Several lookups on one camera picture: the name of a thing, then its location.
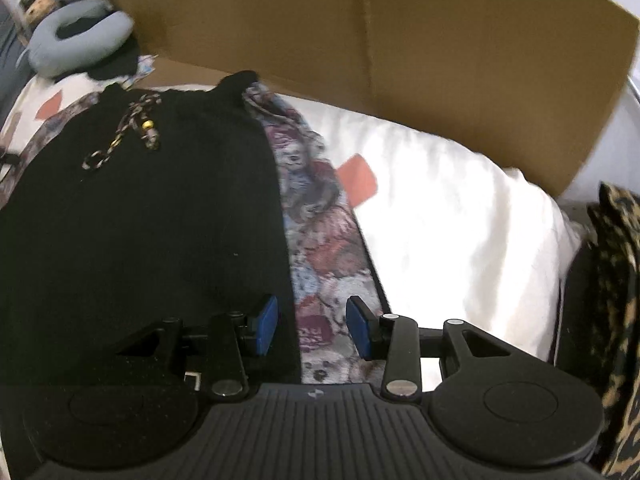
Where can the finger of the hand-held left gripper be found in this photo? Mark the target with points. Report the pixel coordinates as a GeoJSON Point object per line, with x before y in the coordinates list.
{"type": "Point", "coordinates": [10, 156]}

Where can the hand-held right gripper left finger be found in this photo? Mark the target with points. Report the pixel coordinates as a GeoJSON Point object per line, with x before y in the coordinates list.
{"type": "Point", "coordinates": [266, 325]}

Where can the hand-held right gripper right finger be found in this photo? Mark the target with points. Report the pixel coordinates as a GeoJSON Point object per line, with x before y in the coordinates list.
{"type": "Point", "coordinates": [359, 327]}

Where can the floral patterned garment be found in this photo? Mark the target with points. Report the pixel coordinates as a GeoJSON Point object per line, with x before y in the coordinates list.
{"type": "Point", "coordinates": [310, 210]}

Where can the black pants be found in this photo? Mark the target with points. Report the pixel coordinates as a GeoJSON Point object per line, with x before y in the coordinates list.
{"type": "Point", "coordinates": [150, 235]}

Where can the dark grey pillow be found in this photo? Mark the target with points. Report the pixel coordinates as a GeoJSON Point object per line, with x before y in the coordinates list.
{"type": "Point", "coordinates": [10, 60]}

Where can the grey neck pillow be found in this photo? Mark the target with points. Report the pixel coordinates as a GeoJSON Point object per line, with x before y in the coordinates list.
{"type": "Point", "coordinates": [45, 55]}

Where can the bear printed blanket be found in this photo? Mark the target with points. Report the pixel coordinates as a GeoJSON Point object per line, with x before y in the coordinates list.
{"type": "Point", "coordinates": [450, 210]}

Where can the teddy bear toy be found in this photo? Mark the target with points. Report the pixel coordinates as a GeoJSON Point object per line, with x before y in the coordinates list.
{"type": "Point", "coordinates": [37, 7]}

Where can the colourful dotted white cloth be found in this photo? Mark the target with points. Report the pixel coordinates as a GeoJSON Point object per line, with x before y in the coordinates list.
{"type": "Point", "coordinates": [145, 67]}

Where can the leopard print cloth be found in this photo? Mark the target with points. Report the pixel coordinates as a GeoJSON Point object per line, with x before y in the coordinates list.
{"type": "Point", "coordinates": [620, 285]}

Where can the large folded cardboard sheet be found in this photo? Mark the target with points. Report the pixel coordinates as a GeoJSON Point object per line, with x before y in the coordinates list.
{"type": "Point", "coordinates": [400, 60]}

